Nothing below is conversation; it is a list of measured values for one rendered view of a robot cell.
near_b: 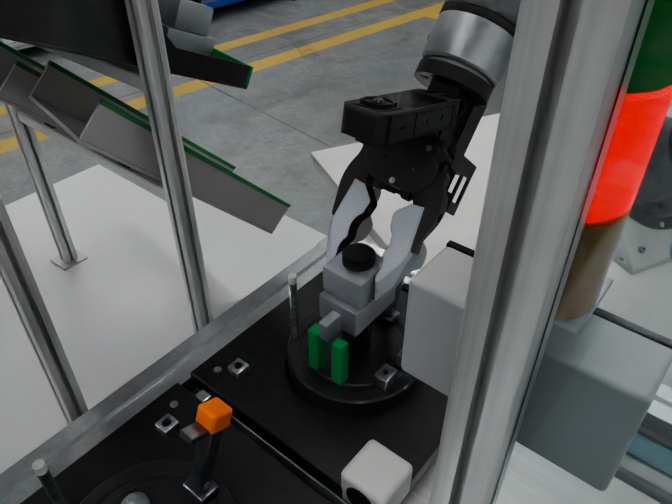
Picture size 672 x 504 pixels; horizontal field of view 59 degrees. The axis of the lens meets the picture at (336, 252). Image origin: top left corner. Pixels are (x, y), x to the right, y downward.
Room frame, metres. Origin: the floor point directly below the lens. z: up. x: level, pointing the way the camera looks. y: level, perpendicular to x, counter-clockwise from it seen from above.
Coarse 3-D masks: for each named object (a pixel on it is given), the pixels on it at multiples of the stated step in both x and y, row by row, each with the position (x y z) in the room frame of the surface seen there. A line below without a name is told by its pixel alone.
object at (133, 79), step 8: (48, 48) 0.62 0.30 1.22; (64, 56) 0.60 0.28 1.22; (72, 56) 0.59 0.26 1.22; (80, 56) 0.58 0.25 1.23; (80, 64) 0.58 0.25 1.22; (88, 64) 0.57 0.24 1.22; (96, 64) 0.56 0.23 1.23; (104, 64) 0.55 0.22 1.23; (112, 64) 0.54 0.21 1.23; (120, 64) 0.54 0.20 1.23; (104, 72) 0.55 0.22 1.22; (112, 72) 0.54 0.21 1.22; (120, 72) 0.54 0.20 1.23; (128, 72) 0.53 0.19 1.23; (136, 72) 0.52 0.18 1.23; (120, 80) 0.54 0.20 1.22; (128, 80) 0.53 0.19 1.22; (136, 80) 0.52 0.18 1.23
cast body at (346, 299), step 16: (336, 256) 0.42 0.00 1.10; (352, 256) 0.41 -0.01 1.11; (368, 256) 0.41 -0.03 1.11; (336, 272) 0.40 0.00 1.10; (352, 272) 0.40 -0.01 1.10; (368, 272) 0.40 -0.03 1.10; (336, 288) 0.40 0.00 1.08; (352, 288) 0.39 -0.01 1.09; (368, 288) 0.39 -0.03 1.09; (320, 304) 0.40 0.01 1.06; (336, 304) 0.39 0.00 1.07; (352, 304) 0.39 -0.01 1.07; (368, 304) 0.39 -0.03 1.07; (384, 304) 0.41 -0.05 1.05; (336, 320) 0.38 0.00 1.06; (352, 320) 0.38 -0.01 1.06; (368, 320) 0.39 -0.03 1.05; (320, 336) 0.38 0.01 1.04
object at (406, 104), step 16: (368, 96) 0.44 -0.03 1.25; (384, 96) 0.46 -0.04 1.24; (400, 96) 0.47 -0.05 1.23; (416, 96) 0.47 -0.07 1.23; (432, 96) 0.48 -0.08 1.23; (448, 96) 0.49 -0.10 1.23; (352, 112) 0.42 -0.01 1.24; (368, 112) 0.41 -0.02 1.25; (384, 112) 0.41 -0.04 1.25; (400, 112) 0.41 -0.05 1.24; (416, 112) 0.43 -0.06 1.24; (432, 112) 0.45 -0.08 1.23; (448, 112) 0.46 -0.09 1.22; (352, 128) 0.41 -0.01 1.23; (368, 128) 0.40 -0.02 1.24; (384, 128) 0.40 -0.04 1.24; (400, 128) 0.41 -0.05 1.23; (416, 128) 0.43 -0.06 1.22; (432, 128) 0.45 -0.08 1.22; (448, 128) 0.47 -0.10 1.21; (368, 144) 0.41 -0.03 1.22; (384, 144) 0.40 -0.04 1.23
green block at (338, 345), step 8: (336, 344) 0.37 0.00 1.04; (344, 344) 0.37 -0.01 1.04; (336, 352) 0.37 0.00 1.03; (344, 352) 0.37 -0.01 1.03; (336, 360) 0.37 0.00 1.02; (344, 360) 0.37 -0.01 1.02; (336, 368) 0.37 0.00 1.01; (344, 368) 0.37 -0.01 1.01; (336, 376) 0.37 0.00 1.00; (344, 376) 0.37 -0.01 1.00
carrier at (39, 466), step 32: (160, 416) 0.34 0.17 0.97; (192, 416) 0.34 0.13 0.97; (96, 448) 0.31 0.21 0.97; (128, 448) 0.31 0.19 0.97; (160, 448) 0.31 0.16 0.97; (192, 448) 0.31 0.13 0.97; (224, 448) 0.31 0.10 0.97; (256, 448) 0.31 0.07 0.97; (64, 480) 0.28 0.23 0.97; (96, 480) 0.28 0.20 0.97; (128, 480) 0.27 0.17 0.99; (160, 480) 0.27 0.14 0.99; (224, 480) 0.28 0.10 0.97; (256, 480) 0.28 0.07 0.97; (288, 480) 0.28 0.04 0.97
